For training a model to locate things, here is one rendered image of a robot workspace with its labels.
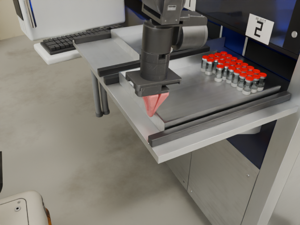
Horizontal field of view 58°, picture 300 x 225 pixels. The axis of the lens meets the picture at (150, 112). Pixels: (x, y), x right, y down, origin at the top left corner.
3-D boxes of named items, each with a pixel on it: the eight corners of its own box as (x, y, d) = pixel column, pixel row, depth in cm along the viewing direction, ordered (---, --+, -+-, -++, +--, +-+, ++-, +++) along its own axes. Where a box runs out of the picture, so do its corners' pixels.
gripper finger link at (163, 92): (166, 121, 60) (171, 83, 55) (136, 128, 57) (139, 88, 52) (152, 106, 65) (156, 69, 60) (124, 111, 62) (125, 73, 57)
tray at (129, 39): (185, 25, 118) (185, 17, 116) (223, 46, 100) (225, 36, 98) (111, 38, 106) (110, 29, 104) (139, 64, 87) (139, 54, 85)
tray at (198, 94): (214, 59, 90) (216, 49, 88) (277, 97, 72) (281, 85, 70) (119, 82, 78) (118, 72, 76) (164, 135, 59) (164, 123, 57)
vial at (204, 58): (204, 68, 85) (206, 54, 82) (209, 71, 83) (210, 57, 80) (198, 69, 84) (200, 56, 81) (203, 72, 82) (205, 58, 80)
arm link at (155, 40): (138, 15, 51) (152, 23, 47) (170, 14, 54) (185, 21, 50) (136, 50, 55) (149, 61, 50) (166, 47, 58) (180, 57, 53)
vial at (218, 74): (218, 77, 80) (221, 63, 77) (223, 81, 78) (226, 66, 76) (212, 79, 79) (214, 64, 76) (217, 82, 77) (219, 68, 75)
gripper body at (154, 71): (181, 86, 57) (186, 52, 53) (136, 94, 53) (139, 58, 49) (166, 73, 62) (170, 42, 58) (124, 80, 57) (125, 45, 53)
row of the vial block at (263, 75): (222, 64, 87) (224, 50, 84) (264, 90, 74) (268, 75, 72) (216, 65, 86) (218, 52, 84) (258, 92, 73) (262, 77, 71)
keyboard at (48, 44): (119, 27, 139) (119, 22, 137) (134, 35, 129) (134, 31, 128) (40, 44, 120) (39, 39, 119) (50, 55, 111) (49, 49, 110)
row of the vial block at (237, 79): (210, 67, 86) (212, 53, 83) (252, 93, 73) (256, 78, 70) (205, 68, 85) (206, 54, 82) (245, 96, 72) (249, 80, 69)
